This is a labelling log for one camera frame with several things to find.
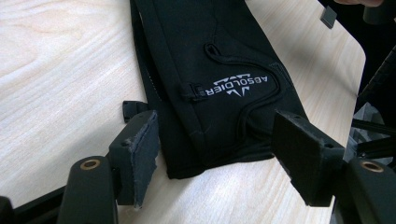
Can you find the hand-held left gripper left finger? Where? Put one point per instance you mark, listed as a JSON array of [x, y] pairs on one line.
[[138, 152]]

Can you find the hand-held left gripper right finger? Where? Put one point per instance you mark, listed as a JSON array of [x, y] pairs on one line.
[[305, 155]]

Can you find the black glove with white print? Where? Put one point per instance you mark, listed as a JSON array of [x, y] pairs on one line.
[[224, 56]]

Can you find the grey table bracket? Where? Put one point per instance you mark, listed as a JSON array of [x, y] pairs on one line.
[[328, 17]]

